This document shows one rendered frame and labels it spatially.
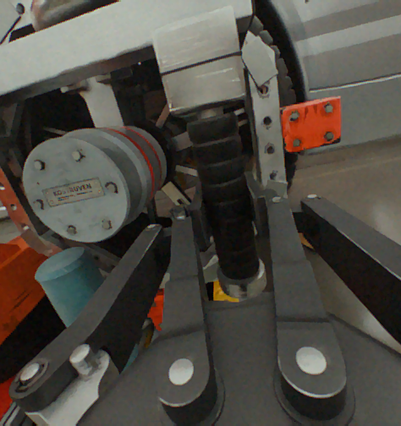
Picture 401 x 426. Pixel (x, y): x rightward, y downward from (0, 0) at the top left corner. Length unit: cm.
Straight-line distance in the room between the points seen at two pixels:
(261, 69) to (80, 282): 42
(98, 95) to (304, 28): 48
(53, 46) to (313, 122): 33
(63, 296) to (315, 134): 47
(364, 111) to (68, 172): 67
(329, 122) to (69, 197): 38
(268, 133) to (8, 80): 31
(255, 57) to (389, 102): 46
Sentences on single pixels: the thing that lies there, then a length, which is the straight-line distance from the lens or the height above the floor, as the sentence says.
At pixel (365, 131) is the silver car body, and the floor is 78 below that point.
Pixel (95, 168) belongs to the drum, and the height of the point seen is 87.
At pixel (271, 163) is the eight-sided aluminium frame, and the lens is 39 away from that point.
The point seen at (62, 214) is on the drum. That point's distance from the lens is 31.
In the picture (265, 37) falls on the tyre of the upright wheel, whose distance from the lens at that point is 48.
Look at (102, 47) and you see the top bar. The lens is 21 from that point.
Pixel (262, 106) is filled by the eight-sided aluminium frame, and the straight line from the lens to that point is 38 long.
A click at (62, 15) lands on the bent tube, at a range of 24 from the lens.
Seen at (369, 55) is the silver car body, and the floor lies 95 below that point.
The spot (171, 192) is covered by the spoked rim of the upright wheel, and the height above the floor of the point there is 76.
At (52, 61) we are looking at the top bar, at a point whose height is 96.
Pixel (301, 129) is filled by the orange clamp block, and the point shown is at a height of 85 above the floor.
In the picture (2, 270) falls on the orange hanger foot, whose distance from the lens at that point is 76.
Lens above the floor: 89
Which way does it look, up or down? 22 degrees down
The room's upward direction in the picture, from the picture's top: 14 degrees counter-clockwise
